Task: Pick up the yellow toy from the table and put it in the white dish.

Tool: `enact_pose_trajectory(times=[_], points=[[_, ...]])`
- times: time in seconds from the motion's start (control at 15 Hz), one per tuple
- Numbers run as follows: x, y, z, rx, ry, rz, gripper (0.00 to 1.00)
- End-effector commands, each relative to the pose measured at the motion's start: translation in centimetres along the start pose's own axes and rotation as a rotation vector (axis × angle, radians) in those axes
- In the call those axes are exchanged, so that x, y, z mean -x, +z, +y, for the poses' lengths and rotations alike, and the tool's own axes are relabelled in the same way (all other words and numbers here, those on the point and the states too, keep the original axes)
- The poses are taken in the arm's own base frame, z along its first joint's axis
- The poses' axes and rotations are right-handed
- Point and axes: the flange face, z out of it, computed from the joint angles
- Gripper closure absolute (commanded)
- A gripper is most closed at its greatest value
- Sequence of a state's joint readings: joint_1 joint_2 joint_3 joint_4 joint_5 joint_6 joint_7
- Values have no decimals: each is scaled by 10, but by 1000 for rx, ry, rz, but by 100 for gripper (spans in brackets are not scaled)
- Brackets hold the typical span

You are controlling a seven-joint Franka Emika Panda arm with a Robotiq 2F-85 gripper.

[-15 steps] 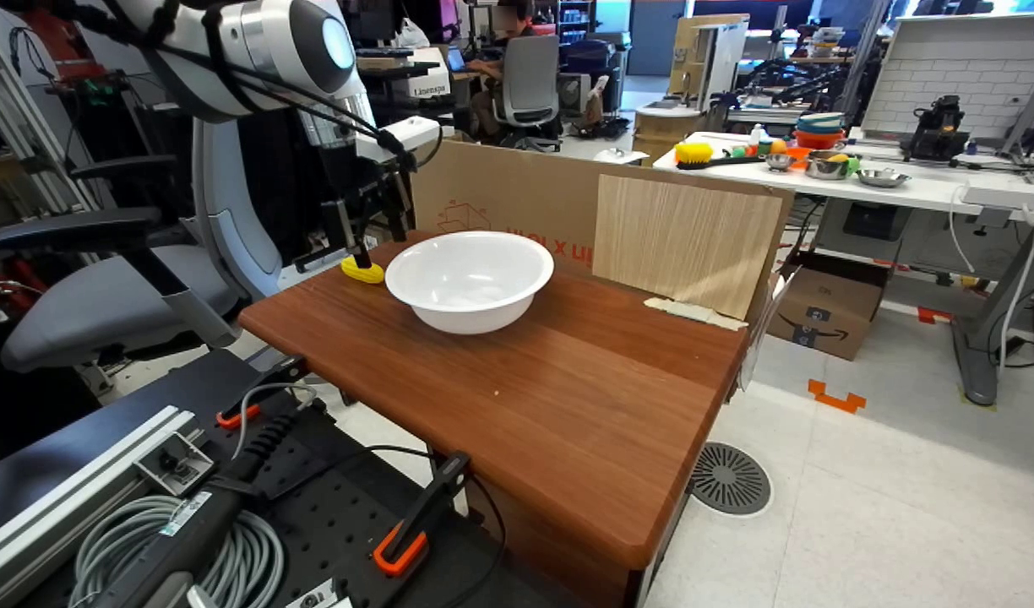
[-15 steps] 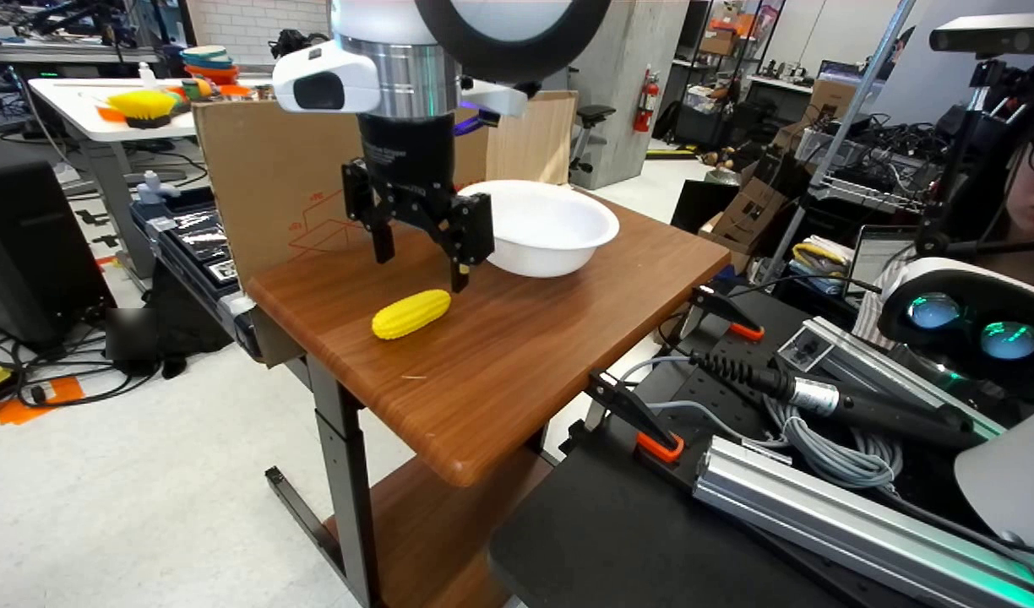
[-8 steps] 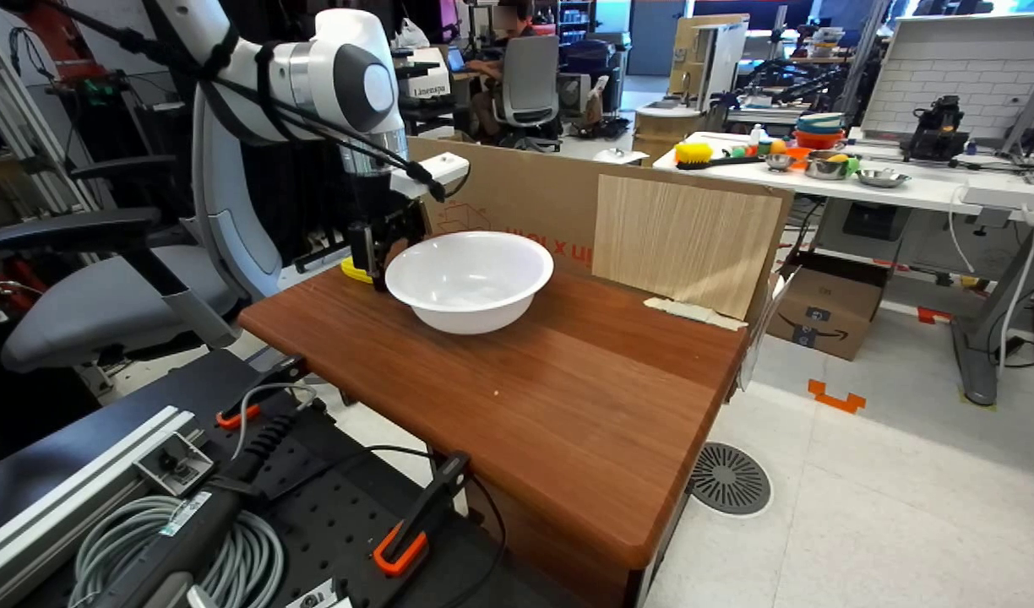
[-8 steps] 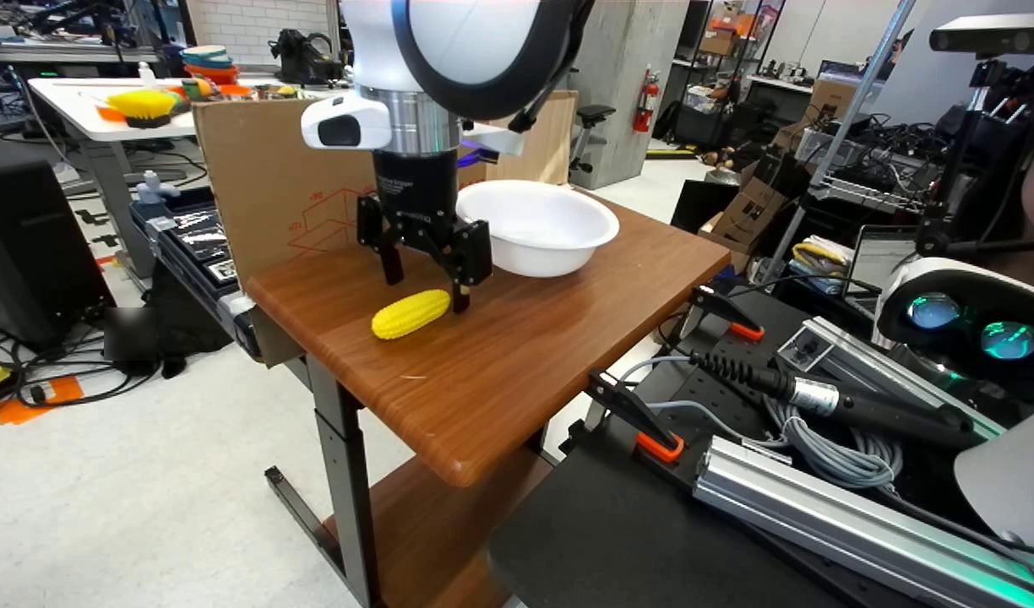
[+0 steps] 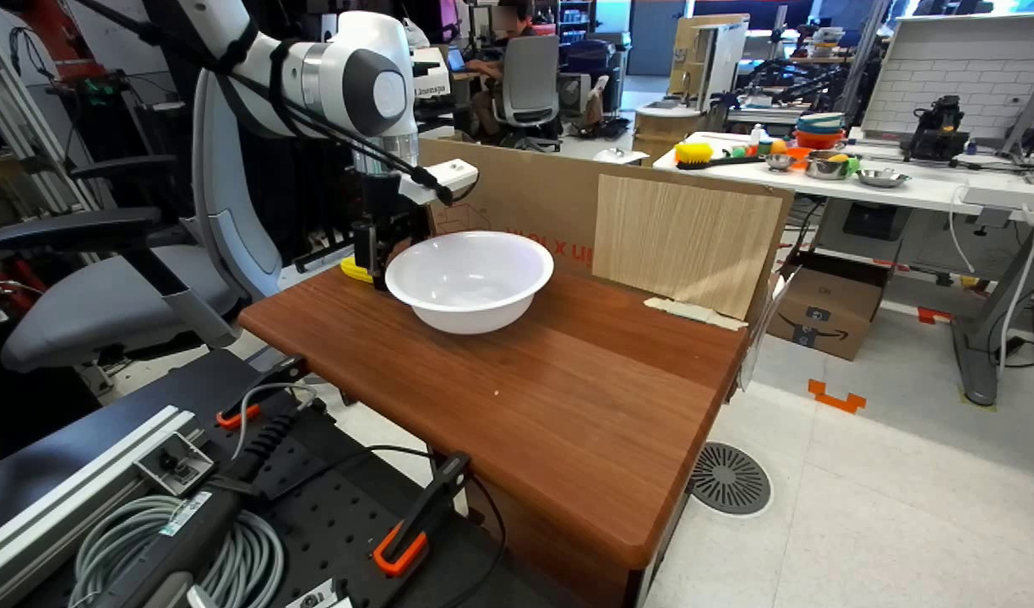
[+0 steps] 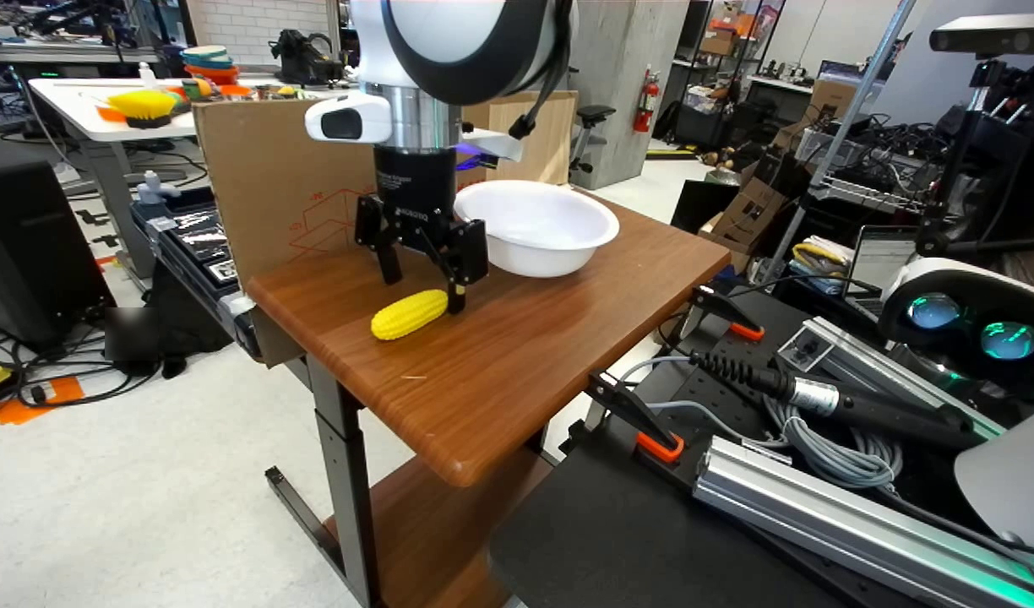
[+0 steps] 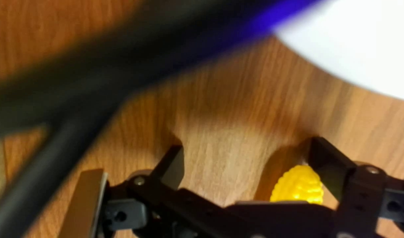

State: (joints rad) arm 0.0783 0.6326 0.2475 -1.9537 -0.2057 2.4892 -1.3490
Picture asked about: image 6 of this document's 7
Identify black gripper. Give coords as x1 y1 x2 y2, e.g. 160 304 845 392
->
352 144 492 318

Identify yellow toy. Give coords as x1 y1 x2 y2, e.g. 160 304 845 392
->
370 286 453 344

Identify white round dish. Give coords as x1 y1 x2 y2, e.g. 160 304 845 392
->
449 180 627 284

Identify purple object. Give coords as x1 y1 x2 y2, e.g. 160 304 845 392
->
456 135 492 174

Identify brown cardboard panel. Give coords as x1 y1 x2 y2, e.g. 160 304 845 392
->
191 91 390 298

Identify tan cardboard box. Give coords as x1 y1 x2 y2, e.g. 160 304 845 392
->
459 91 580 188

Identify black drawer tray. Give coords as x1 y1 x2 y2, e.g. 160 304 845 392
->
153 206 264 363

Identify black bag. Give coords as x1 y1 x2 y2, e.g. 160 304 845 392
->
98 254 240 380

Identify wooden lower shelf board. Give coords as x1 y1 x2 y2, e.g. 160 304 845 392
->
320 445 558 608

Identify grey concrete pillar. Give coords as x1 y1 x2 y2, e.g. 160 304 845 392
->
565 0 687 193

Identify red fire extinguisher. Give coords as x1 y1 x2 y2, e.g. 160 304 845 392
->
630 63 665 139

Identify yellow and green object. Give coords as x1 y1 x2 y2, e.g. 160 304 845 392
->
104 85 194 129

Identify open brown cardboard box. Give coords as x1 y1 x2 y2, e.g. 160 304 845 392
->
703 172 794 259

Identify black mat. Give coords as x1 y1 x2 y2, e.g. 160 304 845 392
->
482 414 850 608

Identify white background table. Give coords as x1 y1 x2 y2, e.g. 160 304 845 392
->
24 70 208 150

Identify black cabinet box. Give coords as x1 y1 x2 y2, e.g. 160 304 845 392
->
0 152 98 353

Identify orange floor tape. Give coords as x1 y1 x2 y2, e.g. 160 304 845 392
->
0 371 88 429

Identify slanted aluminium pole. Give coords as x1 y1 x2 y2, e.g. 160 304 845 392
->
806 0 923 193

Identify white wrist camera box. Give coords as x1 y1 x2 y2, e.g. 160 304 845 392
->
301 91 396 150

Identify grey metal table frame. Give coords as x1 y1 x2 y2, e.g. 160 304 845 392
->
262 353 390 608

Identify thick black cable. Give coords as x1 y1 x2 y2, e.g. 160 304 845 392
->
507 0 579 144

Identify black clamp orange handle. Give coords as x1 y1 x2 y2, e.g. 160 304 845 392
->
584 371 692 468
683 284 771 347

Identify black and silver cable connector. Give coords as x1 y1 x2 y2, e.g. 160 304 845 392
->
683 344 986 457

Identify aluminium extrusion rail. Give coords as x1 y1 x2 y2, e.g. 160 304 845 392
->
691 436 1034 608

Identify white stereo camera green lenses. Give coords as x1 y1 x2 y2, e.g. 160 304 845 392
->
878 254 1034 411

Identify black camera bar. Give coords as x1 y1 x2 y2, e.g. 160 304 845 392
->
927 9 1034 57

